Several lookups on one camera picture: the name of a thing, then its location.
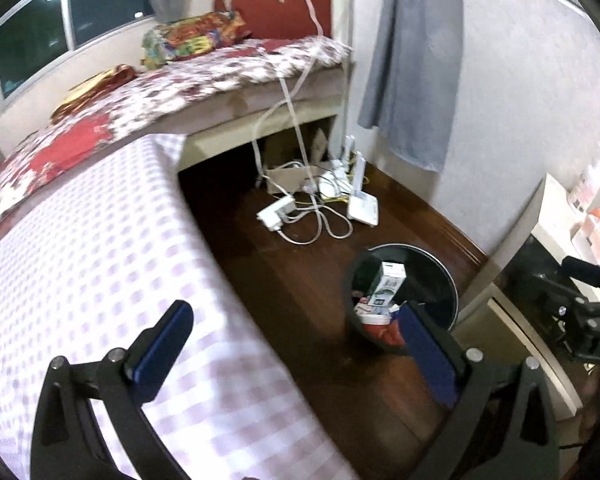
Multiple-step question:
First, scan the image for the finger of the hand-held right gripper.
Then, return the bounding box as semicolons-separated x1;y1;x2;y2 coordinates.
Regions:
561;256;600;292
529;272;600;344

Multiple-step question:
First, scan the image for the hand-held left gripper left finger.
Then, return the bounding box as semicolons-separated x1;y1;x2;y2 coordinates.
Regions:
32;300;196;480

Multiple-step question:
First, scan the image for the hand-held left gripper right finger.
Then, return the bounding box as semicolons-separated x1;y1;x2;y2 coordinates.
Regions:
396;302;563;480

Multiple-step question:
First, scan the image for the black round trash bin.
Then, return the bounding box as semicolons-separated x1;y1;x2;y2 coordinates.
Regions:
342;243;461;357

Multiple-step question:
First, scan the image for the green and white milk carton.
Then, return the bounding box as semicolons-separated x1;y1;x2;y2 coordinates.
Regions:
367;261;407;307

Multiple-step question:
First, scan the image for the orange and white box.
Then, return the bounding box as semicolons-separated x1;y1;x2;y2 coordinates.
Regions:
571;207;600;267

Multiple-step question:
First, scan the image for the white cabinet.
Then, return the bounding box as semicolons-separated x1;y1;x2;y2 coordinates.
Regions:
454;174;600;417

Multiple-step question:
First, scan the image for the white pump bottle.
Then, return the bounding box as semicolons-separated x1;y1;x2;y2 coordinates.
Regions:
568;142;600;212

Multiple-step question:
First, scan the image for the pink checkered tablecloth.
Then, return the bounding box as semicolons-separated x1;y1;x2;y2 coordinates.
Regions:
0;132;362;480

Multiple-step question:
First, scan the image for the flat white router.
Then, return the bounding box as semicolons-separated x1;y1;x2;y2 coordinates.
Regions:
347;157;380;227

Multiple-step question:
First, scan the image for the white router with antennas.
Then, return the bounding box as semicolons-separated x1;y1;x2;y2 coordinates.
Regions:
319;135;357;200

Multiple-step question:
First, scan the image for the brown cardboard box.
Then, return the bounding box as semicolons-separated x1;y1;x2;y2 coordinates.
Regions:
264;127;332;196

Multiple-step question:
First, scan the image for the floral bed sheet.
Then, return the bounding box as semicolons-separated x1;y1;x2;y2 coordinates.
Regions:
0;35;356;247

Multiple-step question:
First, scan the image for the folded yellow and red blanket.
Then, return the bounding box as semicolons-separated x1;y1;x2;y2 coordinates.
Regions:
51;63;139;122

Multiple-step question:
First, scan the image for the grey tied curtain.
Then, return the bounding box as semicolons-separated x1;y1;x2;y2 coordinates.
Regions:
357;0;464;174

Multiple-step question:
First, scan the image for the colourful printed pillow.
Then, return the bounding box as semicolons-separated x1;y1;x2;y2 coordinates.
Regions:
141;10;249;69

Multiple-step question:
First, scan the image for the large sliding window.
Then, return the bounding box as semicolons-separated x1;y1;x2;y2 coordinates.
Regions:
0;0;157;112

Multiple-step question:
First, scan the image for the cream bed frame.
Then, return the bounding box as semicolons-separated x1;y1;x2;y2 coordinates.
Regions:
176;60;357;172

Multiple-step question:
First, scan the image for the white charging cable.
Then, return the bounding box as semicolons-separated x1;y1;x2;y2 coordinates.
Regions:
277;0;337;61

